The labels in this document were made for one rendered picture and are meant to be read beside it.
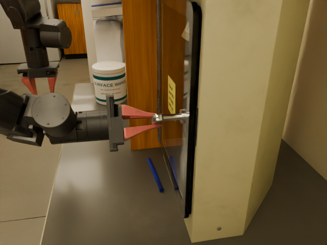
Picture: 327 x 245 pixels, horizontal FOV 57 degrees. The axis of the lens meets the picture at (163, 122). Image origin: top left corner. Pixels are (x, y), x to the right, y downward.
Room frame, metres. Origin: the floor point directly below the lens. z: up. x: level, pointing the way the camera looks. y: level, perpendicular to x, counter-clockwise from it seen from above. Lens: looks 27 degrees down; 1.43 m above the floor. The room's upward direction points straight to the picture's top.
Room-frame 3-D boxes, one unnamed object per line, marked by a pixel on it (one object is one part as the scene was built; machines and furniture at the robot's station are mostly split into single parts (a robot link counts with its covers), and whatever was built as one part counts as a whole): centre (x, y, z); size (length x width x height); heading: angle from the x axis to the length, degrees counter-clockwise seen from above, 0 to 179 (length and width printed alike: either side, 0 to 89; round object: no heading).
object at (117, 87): (1.17, 0.22, 1.02); 0.13 x 0.13 x 0.15
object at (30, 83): (0.81, 0.36, 1.14); 0.07 x 0.07 x 0.09; 10
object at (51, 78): (0.82, 0.34, 1.14); 0.07 x 0.07 x 0.09; 10
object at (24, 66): (0.82, 0.35, 1.21); 0.10 x 0.07 x 0.07; 100
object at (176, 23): (0.58, -0.02, 1.19); 0.30 x 0.01 x 0.40; 10
